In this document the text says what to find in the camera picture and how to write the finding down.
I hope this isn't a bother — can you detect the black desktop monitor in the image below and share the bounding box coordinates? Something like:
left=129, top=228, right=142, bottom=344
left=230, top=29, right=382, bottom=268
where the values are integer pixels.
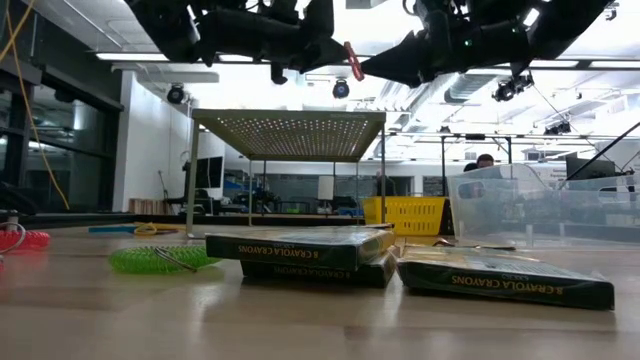
left=565, top=157, right=617, bottom=182

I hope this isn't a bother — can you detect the green coil keychain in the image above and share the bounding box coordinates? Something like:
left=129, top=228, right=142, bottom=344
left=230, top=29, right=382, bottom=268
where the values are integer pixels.
left=108, top=243, right=224, bottom=275

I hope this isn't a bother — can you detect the white background panel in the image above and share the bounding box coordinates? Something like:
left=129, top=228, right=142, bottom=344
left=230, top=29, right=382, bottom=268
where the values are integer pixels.
left=317, top=174, right=335, bottom=201

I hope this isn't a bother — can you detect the person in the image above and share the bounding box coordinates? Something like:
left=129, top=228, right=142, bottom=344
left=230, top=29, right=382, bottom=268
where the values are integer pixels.
left=463, top=153, right=496, bottom=174
left=374, top=169, right=396, bottom=197

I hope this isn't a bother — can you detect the wooden slat crate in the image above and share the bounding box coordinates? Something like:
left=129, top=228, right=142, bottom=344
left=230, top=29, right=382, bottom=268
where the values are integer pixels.
left=128, top=197, right=169, bottom=216

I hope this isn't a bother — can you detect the blue rubber band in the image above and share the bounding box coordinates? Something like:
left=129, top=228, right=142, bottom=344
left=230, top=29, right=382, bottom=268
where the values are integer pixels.
left=88, top=224, right=137, bottom=235

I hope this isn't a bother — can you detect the overhead light bar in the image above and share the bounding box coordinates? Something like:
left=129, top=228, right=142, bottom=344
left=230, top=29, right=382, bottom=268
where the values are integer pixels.
left=94, top=51, right=640, bottom=71

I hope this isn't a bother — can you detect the black wall monitor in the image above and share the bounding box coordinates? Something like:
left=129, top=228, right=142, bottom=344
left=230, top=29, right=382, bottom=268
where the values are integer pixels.
left=193, top=155, right=225, bottom=190

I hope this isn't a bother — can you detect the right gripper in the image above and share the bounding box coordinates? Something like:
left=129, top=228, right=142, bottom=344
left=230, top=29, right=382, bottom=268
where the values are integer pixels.
left=360, top=0, right=534, bottom=90

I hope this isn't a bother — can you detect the black table frame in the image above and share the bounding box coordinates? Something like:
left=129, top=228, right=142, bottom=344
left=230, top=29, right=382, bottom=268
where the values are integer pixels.
left=19, top=212, right=366, bottom=227

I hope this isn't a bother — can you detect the yellow hanging cable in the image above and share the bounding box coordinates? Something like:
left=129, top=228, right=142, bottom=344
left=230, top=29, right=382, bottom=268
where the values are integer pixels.
left=0, top=0, right=71, bottom=211

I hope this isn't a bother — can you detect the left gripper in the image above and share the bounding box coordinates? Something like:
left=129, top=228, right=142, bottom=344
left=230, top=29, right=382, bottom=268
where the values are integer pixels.
left=199, top=0, right=352, bottom=85

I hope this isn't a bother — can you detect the red coil keychain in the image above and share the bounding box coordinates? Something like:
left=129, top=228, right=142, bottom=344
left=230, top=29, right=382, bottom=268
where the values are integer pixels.
left=0, top=222, right=53, bottom=254

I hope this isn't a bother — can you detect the green perforated metal shelf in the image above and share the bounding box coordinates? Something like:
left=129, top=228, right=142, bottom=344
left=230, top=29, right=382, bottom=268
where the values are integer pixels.
left=184, top=108, right=388, bottom=240

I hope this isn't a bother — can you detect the clear plastic container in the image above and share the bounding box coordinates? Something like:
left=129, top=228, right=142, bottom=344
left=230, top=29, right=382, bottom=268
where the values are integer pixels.
left=446, top=163, right=640, bottom=251

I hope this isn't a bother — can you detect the Crayola crayon box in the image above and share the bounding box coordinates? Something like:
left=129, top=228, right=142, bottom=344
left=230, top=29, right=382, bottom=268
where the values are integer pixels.
left=238, top=249, right=399, bottom=290
left=204, top=227, right=399, bottom=274
left=396, top=244, right=615, bottom=312

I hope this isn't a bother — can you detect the yellow plastic basket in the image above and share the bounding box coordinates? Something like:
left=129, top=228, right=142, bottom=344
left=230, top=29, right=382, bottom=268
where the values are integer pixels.
left=362, top=195, right=448, bottom=237

